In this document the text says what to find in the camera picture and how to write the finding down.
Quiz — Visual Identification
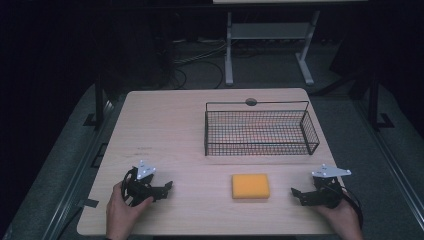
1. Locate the bundle of floor cables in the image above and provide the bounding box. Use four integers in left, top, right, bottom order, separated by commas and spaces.
171, 39, 228, 90

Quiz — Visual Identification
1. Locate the black wire basket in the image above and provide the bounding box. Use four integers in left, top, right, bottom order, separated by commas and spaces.
203, 100, 321, 157

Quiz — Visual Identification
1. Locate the person's right hand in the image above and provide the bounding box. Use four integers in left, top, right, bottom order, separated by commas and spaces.
316, 191, 365, 240

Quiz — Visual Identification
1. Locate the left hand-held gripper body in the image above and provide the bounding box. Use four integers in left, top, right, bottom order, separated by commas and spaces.
121, 160, 157, 207

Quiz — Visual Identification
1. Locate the yellow sponge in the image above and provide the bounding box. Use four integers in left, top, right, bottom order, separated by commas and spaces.
231, 173, 271, 200

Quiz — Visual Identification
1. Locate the person's left hand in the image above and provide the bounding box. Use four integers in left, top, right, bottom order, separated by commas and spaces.
105, 181, 155, 240

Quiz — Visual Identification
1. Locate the aluminium floor rail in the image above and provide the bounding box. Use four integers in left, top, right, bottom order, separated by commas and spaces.
352, 99, 424, 232
42, 99, 125, 240

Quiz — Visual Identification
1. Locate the black metal stand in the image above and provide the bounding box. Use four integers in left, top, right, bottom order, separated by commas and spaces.
365, 72, 396, 132
82, 75, 108, 130

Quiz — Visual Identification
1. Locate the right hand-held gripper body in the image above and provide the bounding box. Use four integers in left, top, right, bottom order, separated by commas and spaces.
311, 163, 352, 210

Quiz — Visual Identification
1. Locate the white metal stand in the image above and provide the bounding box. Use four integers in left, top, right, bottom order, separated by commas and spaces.
224, 10, 321, 87

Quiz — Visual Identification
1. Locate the black tape strip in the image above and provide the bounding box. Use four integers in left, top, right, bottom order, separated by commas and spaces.
77, 198, 100, 209

